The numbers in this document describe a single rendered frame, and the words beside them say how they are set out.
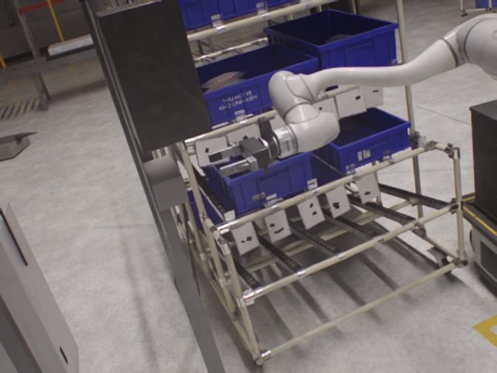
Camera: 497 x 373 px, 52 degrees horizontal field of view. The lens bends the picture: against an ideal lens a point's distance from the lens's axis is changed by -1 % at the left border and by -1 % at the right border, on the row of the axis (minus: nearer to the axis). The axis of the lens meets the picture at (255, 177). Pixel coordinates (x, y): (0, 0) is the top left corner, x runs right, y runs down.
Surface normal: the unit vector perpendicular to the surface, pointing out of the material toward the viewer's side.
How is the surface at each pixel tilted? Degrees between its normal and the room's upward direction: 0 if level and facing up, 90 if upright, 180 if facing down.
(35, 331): 90
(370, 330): 0
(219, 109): 94
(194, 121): 90
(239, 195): 93
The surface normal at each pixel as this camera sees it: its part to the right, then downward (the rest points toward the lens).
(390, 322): -0.22, -0.89
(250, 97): 0.38, 0.38
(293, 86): -0.18, -0.40
